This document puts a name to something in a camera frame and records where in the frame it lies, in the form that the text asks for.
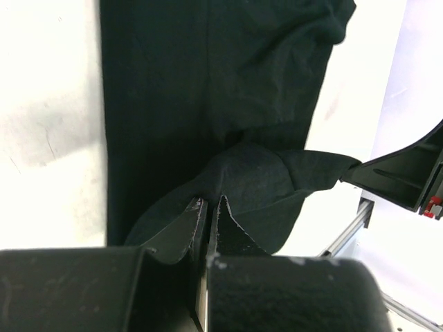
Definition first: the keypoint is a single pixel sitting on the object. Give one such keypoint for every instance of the black t-shirt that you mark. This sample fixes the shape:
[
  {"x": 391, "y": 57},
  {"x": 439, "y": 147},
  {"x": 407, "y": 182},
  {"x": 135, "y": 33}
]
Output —
[{"x": 212, "y": 99}]

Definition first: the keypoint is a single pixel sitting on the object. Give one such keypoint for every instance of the aluminium frame rail right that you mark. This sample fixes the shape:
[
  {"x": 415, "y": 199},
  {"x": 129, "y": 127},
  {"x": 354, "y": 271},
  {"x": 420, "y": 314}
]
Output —
[{"x": 353, "y": 243}]

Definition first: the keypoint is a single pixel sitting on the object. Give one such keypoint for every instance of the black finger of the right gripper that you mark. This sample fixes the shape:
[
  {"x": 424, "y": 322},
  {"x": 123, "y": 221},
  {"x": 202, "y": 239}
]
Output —
[{"x": 410, "y": 178}]

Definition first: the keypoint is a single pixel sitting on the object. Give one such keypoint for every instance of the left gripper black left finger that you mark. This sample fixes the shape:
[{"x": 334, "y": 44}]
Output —
[{"x": 157, "y": 286}]

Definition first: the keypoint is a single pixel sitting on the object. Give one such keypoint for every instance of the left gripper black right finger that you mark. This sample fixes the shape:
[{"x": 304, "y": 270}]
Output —
[{"x": 251, "y": 290}]

